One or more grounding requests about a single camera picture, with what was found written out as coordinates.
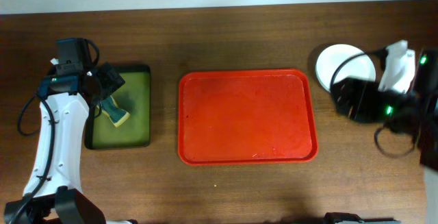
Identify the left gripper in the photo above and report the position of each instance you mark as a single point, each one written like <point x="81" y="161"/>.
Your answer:
<point x="109" y="80"/>

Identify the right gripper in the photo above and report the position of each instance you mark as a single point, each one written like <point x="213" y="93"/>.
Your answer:
<point x="336" y="96"/>

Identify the green and yellow sponge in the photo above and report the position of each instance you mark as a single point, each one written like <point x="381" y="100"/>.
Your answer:
<point x="110" y="108"/>

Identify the white plate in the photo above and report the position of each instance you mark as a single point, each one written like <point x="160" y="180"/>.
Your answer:
<point x="333" y="56"/>

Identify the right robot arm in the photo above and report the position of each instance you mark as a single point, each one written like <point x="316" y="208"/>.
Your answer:
<point x="421" y="125"/>

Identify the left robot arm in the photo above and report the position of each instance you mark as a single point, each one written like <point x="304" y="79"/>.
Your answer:
<point x="68" y="95"/>

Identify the black tray with green mat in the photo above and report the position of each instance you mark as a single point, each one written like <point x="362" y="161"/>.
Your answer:
<point x="134" y="97"/>

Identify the red plastic tray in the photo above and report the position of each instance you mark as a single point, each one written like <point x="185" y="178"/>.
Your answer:
<point x="246" y="117"/>

